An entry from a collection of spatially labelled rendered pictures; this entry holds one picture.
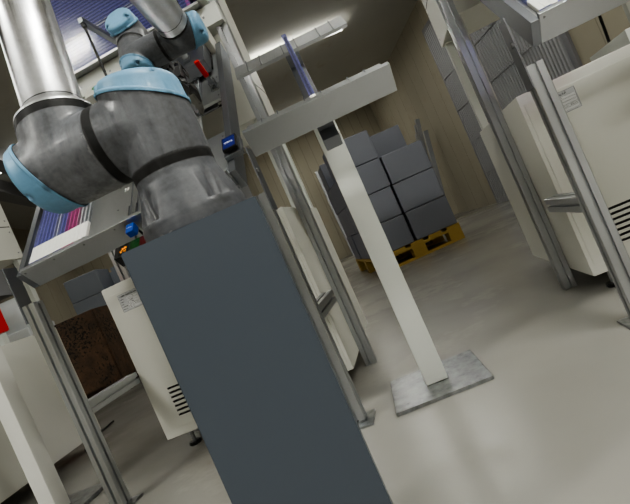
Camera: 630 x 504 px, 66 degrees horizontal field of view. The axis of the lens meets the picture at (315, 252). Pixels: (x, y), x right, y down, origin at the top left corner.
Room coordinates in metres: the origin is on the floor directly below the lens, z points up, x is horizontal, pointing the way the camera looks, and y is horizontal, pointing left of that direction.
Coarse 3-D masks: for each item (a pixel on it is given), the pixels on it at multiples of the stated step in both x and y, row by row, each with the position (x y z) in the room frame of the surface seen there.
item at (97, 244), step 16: (112, 224) 1.29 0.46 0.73; (80, 240) 1.31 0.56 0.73; (96, 240) 1.31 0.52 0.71; (112, 240) 1.32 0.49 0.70; (128, 240) 1.33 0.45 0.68; (48, 256) 1.33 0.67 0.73; (64, 256) 1.33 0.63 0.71; (80, 256) 1.34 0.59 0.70; (96, 256) 1.35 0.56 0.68; (32, 272) 1.35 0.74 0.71; (48, 272) 1.36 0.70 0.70; (64, 272) 1.38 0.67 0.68
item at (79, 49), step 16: (64, 0) 1.76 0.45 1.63; (80, 0) 1.75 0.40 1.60; (96, 0) 1.74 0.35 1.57; (112, 0) 1.73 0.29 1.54; (128, 0) 1.72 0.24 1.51; (192, 0) 1.79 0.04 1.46; (64, 16) 1.76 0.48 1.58; (80, 16) 1.75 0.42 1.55; (96, 16) 1.74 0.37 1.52; (64, 32) 1.77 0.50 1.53; (80, 32) 1.76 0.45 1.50; (80, 48) 1.76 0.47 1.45; (96, 48) 1.75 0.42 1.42; (112, 48) 1.74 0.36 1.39; (80, 64) 1.77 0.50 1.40
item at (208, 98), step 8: (216, 64) 1.63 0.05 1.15; (216, 72) 1.60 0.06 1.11; (216, 80) 1.56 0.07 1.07; (200, 88) 1.58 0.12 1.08; (208, 88) 1.56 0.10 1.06; (208, 96) 1.52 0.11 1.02; (216, 96) 1.50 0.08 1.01; (192, 104) 1.54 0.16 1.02; (208, 104) 1.50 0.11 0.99; (216, 104) 1.56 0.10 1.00; (208, 112) 1.56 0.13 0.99
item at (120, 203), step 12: (216, 144) 1.35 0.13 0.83; (216, 156) 1.31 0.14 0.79; (120, 192) 1.41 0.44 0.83; (132, 192) 1.38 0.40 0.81; (96, 204) 1.43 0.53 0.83; (108, 204) 1.40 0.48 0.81; (120, 204) 1.37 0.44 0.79; (132, 204) 1.35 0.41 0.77; (96, 216) 1.39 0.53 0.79; (108, 216) 1.36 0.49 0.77; (120, 216) 1.34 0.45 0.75; (96, 228) 1.35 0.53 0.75
